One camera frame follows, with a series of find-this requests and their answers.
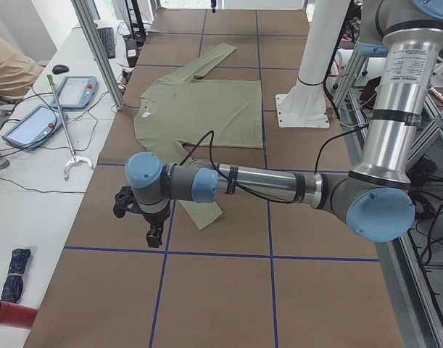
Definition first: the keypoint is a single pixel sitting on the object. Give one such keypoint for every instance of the aluminium frame post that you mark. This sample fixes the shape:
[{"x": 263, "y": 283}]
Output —
[{"x": 86, "y": 21}]

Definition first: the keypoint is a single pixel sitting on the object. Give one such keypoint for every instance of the black keyboard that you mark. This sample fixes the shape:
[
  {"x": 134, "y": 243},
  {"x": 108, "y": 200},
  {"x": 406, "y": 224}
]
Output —
[{"x": 107, "y": 38}]

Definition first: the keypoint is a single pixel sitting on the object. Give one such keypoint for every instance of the black computer mouse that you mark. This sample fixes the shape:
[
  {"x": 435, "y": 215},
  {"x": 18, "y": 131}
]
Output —
[{"x": 60, "y": 69}]

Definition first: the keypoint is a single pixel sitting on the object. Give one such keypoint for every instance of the near blue teach pendant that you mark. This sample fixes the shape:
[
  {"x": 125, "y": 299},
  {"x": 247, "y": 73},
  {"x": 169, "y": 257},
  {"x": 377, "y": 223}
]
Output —
[{"x": 35, "y": 128}]

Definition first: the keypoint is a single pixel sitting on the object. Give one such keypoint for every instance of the seated person beige shirt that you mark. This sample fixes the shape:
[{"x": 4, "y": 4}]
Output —
[{"x": 17, "y": 73}]

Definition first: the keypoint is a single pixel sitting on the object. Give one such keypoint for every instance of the red cylinder tube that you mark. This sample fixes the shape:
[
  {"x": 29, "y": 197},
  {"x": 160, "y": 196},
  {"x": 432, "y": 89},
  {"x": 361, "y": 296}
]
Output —
[{"x": 17, "y": 315}]

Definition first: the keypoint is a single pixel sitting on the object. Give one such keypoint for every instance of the black power adapter brick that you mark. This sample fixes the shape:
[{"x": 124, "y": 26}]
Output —
[{"x": 132, "y": 52}]

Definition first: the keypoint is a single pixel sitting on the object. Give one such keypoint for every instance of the metal reacher grabber tool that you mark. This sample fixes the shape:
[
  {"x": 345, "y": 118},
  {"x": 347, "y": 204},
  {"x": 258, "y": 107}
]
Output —
[{"x": 75, "y": 159}]

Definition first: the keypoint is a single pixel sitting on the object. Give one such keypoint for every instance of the blue teach pendant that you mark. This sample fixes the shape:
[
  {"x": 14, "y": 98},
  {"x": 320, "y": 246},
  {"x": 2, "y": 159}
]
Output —
[
  {"x": 35, "y": 128},
  {"x": 76, "y": 92}
]

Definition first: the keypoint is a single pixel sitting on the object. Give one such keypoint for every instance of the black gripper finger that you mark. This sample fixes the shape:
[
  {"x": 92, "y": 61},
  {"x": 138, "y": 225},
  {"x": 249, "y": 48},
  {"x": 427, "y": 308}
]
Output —
[
  {"x": 158, "y": 235},
  {"x": 151, "y": 238}
]

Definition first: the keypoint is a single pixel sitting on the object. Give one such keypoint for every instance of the far blue teach pendant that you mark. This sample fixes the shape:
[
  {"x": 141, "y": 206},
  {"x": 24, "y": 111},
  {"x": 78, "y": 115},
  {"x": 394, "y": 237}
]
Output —
[{"x": 76, "y": 92}]

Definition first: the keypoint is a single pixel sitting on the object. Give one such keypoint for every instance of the olive green long-sleeve shirt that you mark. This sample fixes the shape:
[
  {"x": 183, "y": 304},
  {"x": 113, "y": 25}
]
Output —
[{"x": 184, "y": 106}]

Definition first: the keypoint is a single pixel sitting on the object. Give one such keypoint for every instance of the aluminium truss frame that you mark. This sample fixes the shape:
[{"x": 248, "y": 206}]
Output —
[{"x": 413, "y": 264}]

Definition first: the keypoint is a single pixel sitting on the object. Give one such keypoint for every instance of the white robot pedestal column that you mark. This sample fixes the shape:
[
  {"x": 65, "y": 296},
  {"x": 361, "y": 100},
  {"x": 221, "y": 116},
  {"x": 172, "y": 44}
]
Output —
[{"x": 304, "y": 106}]

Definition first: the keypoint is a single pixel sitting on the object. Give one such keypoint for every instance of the folded dark blue umbrella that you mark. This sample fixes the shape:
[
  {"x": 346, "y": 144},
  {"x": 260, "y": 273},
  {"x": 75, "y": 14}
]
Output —
[{"x": 13, "y": 285}]

